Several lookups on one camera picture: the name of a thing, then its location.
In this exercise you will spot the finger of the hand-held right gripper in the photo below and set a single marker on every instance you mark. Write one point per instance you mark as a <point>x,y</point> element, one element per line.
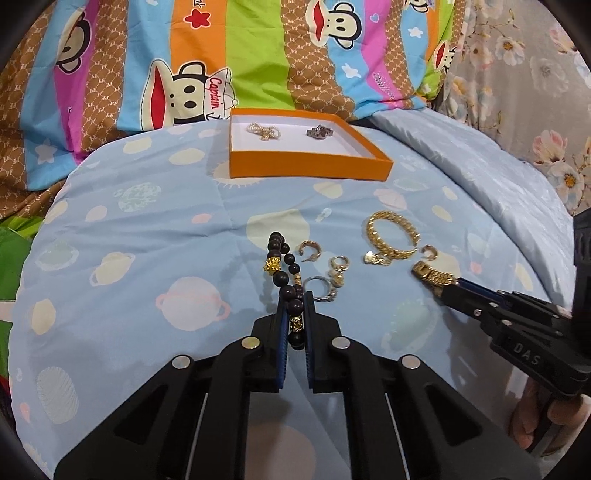
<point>475,290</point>
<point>466,307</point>

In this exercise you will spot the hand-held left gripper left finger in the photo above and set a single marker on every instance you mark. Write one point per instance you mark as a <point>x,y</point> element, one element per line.
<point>279,344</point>

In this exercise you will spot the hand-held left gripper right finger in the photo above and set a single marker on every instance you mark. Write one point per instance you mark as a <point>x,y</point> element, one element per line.
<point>315,350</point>

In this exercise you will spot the gold wristwatch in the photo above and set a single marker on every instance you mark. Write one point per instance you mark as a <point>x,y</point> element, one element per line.
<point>429,272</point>

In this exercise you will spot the gold hoop earring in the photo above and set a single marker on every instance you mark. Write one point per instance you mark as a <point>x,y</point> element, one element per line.
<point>433,251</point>
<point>314,251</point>

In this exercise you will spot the gold clip earring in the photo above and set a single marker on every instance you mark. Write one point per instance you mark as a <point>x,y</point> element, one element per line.
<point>333,263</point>

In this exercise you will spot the orange cardboard box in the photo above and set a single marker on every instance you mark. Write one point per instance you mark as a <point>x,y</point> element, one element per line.
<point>300,168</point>

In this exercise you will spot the person's right hand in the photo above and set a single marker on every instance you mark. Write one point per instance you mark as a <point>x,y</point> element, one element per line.
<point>554,420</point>

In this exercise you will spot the pale blue leaf-print pillow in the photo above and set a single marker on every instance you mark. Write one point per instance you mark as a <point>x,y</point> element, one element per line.
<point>485,175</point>

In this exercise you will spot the light blue planet quilt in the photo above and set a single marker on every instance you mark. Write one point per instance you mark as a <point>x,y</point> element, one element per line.
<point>138,230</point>

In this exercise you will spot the silver wristwatch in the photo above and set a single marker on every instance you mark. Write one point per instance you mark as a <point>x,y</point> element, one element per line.
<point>318,130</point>

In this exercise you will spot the grey floral cloth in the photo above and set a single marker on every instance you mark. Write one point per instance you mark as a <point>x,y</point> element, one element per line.
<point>531,69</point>

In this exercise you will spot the striped cartoon monkey blanket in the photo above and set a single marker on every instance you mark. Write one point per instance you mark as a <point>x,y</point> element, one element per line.
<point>258,46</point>

